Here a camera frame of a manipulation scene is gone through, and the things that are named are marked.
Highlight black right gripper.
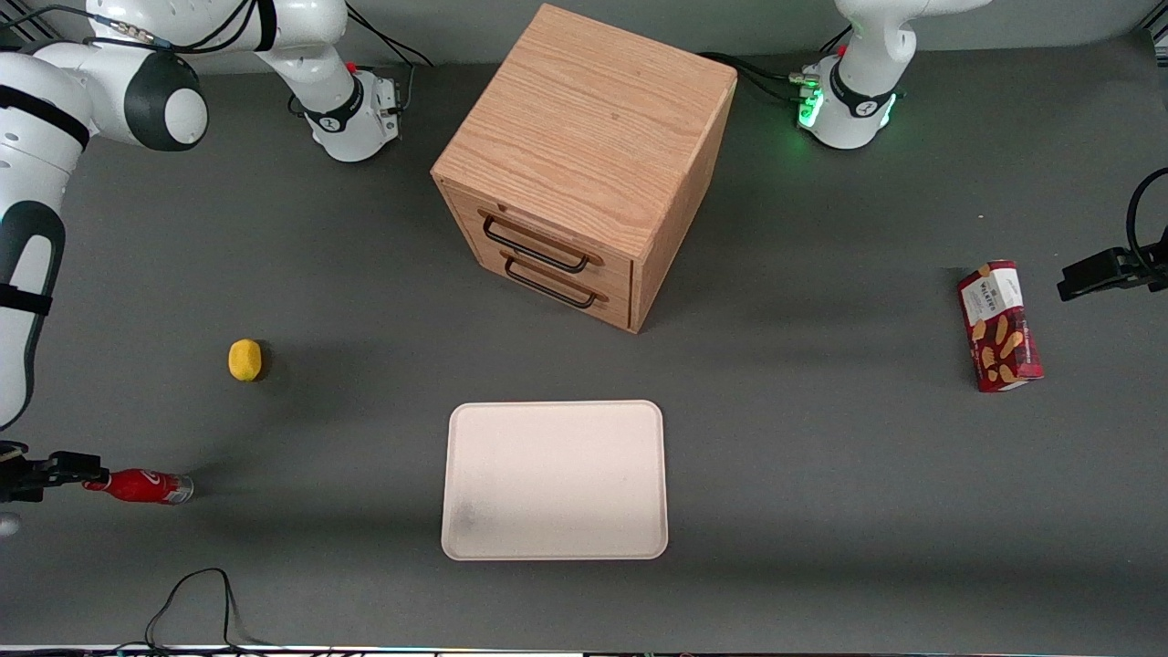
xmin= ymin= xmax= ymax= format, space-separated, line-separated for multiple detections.
xmin=0 ymin=443 xmax=111 ymax=505

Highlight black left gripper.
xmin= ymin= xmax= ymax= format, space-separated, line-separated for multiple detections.
xmin=1057 ymin=247 xmax=1168 ymax=303

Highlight red coke bottle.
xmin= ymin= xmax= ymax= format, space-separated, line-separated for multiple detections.
xmin=84 ymin=468 xmax=195 ymax=506

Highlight beige plastic tray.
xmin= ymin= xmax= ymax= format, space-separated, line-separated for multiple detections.
xmin=441 ymin=400 xmax=669 ymax=561

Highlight red cookie box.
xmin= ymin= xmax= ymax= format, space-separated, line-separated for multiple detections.
xmin=956 ymin=260 xmax=1045 ymax=393

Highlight yellow lemon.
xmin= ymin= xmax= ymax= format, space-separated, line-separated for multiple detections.
xmin=227 ymin=339 xmax=265 ymax=382

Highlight wooden drawer cabinet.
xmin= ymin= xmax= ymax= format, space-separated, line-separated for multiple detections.
xmin=431 ymin=3 xmax=738 ymax=335

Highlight thick black arched cable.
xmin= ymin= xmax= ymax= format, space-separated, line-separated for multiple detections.
xmin=1126 ymin=168 xmax=1168 ymax=270

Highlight thin black looped cable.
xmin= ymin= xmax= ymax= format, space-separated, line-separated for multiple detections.
xmin=144 ymin=568 xmax=275 ymax=654

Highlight black left arm base cables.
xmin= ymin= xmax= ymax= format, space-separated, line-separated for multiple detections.
xmin=698 ymin=26 xmax=854 ymax=106

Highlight black arm base cables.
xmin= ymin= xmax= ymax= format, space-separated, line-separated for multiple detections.
xmin=698 ymin=26 xmax=854 ymax=106
xmin=342 ymin=5 xmax=435 ymax=115

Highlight short black drawer handle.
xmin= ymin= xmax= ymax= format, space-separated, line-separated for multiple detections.
xmin=503 ymin=255 xmax=600 ymax=309

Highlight long black drawer handle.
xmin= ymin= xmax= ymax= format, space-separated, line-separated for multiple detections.
xmin=481 ymin=214 xmax=592 ymax=275

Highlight black right arm base cables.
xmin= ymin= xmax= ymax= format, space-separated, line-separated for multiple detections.
xmin=342 ymin=5 xmax=435 ymax=115

